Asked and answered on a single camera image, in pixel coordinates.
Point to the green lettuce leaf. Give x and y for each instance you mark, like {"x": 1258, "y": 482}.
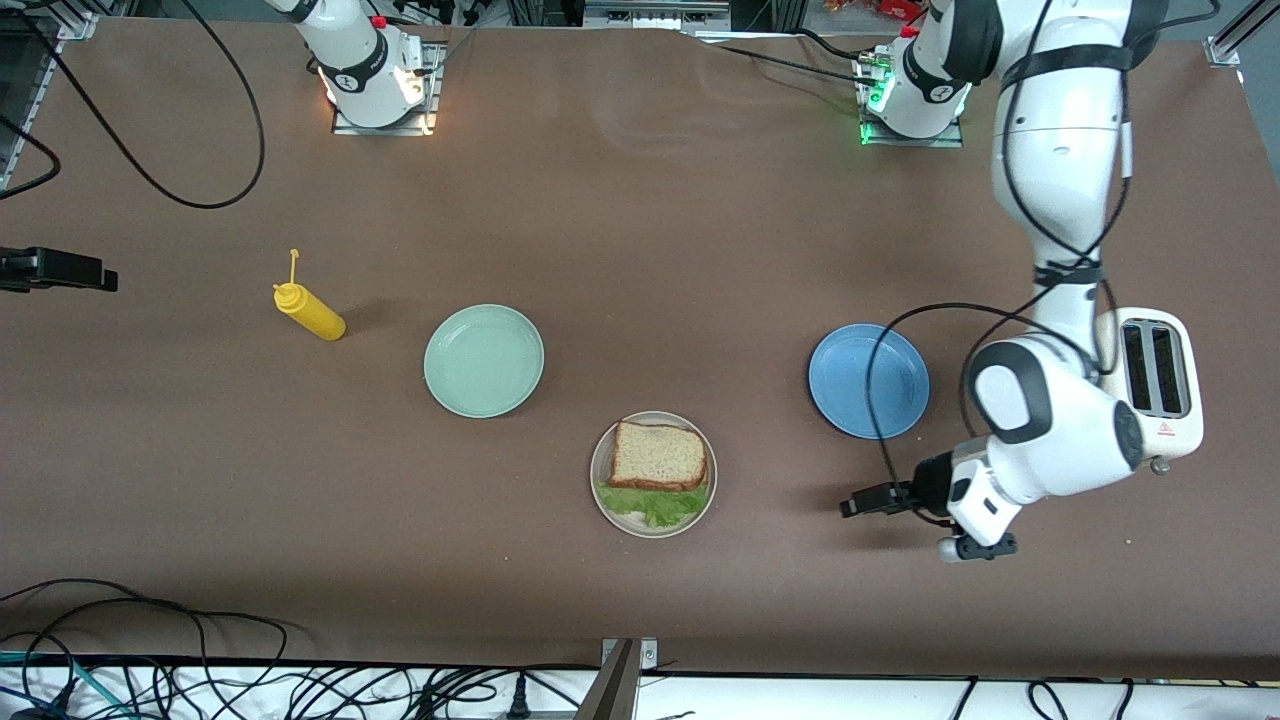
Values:
{"x": 660, "y": 505}

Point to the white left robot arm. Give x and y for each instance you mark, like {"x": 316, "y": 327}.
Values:
{"x": 1060, "y": 150}

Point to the yellow mustard squeeze bottle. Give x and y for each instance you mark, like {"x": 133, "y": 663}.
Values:
{"x": 318, "y": 320}

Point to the white two-slot toaster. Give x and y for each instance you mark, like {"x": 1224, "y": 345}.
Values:
{"x": 1185, "y": 430}

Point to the blue plate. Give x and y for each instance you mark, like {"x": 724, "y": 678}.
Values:
{"x": 850, "y": 380}

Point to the black power plug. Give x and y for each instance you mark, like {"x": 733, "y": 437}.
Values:
{"x": 518, "y": 700}

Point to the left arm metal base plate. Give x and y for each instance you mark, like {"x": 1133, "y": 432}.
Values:
{"x": 955, "y": 138}

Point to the grey electronics box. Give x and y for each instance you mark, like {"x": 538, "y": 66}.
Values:
{"x": 650, "y": 12}

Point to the brown bread slice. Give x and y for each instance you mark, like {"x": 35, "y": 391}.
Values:
{"x": 660, "y": 455}

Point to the green plate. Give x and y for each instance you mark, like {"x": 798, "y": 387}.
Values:
{"x": 484, "y": 360}

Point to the red packet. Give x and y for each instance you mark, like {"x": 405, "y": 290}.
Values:
{"x": 880, "y": 8}

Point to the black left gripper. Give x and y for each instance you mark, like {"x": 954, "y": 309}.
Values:
{"x": 928, "y": 479}

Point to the beige plate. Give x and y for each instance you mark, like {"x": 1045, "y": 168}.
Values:
{"x": 622, "y": 524}

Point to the grey metal table bracket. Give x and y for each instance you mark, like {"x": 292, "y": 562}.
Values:
{"x": 612, "y": 690}

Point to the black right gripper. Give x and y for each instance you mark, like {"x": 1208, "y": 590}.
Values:
{"x": 17, "y": 271}

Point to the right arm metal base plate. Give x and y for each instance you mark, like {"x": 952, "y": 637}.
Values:
{"x": 433, "y": 90}

